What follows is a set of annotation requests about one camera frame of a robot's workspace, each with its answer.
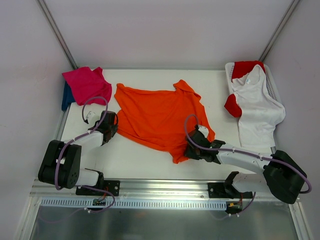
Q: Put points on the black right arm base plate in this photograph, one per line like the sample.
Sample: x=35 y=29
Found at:
x=226 y=190

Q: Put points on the metal frame post right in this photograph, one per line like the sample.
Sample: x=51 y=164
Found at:
x=279 y=28

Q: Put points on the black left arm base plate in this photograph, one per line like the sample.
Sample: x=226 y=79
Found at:
x=112 y=186

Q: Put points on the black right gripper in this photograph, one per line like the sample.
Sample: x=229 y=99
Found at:
x=191 y=149

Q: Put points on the orange t shirt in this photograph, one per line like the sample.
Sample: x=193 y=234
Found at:
x=159 y=119

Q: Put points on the metal frame post left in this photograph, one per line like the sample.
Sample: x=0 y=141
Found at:
x=57 y=33

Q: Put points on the white tank top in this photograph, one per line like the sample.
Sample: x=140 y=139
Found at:
x=260 y=113

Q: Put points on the white plastic laundry basket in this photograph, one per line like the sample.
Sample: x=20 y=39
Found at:
x=270 y=83

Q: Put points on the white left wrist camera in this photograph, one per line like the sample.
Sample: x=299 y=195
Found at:
x=91 y=118

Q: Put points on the metal frame post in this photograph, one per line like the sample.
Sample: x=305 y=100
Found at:
x=57 y=33
x=279 y=28

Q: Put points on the dark blue t shirt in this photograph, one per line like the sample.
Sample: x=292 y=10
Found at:
x=67 y=98

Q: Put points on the red t shirt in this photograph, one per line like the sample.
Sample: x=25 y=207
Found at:
x=240 y=69

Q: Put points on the pink t shirt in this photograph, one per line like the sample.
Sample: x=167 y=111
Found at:
x=86 y=83

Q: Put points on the white slotted cable duct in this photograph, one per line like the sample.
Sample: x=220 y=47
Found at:
x=135 y=203

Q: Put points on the aluminium mounting rail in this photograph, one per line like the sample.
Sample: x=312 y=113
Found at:
x=150 y=189

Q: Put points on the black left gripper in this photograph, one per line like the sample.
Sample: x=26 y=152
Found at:
x=112 y=126

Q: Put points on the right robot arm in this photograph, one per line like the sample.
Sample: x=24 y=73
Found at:
x=276 y=174

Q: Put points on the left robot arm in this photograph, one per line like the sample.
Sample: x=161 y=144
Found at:
x=61 y=164

